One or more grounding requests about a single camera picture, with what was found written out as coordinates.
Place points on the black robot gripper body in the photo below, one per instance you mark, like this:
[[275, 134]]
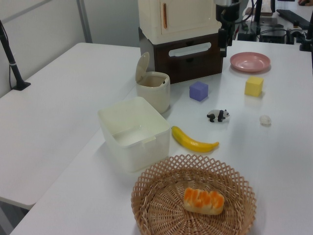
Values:
[[227, 13]]

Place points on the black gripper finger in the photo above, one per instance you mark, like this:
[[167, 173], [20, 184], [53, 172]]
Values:
[[230, 34], [222, 41]]

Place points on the white paper ball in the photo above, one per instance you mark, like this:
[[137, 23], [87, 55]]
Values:
[[265, 120]]

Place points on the beige mini trash can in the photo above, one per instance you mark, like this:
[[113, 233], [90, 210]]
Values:
[[152, 90]]

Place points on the pink plastic plate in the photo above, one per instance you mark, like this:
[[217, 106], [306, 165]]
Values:
[[250, 62]]

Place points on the dark wooden drawer box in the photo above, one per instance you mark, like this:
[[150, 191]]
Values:
[[188, 61]]

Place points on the black electronics box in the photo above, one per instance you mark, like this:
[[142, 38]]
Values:
[[269, 34]]

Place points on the cream plastic storage box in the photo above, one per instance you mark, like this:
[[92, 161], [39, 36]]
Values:
[[181, 17]]

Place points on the yellow foam cube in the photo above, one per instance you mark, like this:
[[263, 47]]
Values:
[[253, 86]]

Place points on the purple foam cube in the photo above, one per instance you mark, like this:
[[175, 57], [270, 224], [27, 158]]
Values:
[[198, 91]]

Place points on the black keyboard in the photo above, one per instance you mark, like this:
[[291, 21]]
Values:
[[292, 16]]

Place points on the panda toy figure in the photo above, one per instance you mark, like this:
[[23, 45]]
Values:
[[218, 115]]

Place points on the black clamp stand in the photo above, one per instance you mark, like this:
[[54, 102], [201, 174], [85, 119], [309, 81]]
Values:
[[305, 41]]

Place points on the yellow toy banana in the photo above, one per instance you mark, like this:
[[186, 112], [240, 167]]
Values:
[[190, 143]]

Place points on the white open plastic container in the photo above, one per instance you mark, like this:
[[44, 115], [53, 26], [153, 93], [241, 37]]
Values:
[[133, 144]]

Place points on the orange glazed toy bread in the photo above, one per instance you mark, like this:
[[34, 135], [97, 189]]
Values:
[[203, 202]]

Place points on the woven wicker basket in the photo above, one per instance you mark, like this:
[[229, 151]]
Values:
[[171, 210]]

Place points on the black camera stand pole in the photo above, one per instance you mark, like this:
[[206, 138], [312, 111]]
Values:
[[11, 63]]

